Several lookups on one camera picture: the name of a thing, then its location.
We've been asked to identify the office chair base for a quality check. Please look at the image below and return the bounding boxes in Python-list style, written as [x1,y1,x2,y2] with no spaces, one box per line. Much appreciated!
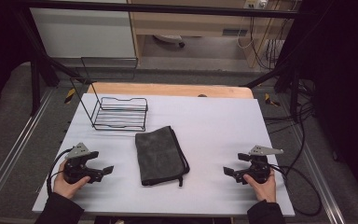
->
[152,34,186,49]

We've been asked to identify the wooden table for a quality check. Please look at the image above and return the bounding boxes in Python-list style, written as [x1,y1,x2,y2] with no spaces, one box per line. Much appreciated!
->
[87,81,255,100]

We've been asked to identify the white cabinet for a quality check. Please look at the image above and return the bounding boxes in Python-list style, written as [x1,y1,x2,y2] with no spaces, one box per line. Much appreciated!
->
[29,7,137,60]

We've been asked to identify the aluminium floor rail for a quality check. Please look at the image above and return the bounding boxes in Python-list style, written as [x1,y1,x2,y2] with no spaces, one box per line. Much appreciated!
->
[291,124,347,224]
[0,88,56,213]

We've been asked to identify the yellow black tape strip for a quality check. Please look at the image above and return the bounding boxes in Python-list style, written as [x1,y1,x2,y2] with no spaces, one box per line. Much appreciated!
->
[264,92,282,107]
[63,88,76,105]

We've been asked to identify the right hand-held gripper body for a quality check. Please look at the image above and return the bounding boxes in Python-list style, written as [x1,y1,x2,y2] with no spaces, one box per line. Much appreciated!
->
[233,145,284,185]

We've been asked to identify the hanging black cables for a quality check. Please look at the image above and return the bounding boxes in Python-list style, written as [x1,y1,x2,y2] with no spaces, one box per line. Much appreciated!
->
[250,17,286,71]

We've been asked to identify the bundle of black floor cables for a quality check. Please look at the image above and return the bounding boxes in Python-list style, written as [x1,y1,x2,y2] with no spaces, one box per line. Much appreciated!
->
[262,77,318,135]

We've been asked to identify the dark grey towel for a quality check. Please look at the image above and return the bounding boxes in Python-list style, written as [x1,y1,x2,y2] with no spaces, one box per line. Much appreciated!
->
[134,125,191,188]

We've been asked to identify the white table mat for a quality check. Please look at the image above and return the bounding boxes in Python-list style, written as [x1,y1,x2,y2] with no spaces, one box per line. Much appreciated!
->
[32,92,296,217]

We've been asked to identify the person's right hand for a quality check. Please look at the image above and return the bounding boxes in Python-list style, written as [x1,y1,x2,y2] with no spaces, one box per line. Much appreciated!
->
[242,169,278,203]

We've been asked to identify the black metal frame leg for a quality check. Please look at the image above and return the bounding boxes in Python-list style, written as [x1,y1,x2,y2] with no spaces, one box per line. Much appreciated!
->
[244,63,302,123]
[12,8,87,117]

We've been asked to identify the black wire rack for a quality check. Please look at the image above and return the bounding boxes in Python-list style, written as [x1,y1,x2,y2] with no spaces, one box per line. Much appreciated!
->
[69,56,149,133]

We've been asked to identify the black metal frame bar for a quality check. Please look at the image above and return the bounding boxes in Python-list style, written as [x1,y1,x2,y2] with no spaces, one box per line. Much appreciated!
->
[20,0,300,20]

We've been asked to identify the light wooden desk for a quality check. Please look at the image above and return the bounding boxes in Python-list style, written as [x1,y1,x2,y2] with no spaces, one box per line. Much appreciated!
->
[127,0,296,69]

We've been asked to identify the person's left hand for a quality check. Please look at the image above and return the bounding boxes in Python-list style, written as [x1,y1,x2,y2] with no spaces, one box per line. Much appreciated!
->
[53,161,91,200]

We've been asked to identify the white power strip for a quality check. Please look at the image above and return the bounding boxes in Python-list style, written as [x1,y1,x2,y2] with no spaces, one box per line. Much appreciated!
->
[243,0,269,10]

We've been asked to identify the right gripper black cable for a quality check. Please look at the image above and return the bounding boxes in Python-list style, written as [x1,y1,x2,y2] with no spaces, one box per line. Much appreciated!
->
[269,163,324,217]

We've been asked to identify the white hanging cable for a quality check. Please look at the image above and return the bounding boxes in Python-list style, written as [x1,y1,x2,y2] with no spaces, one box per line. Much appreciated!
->
[236,17,255,50]

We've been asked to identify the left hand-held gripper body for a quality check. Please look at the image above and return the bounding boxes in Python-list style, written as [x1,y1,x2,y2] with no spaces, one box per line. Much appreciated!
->
[62,142,104,185]

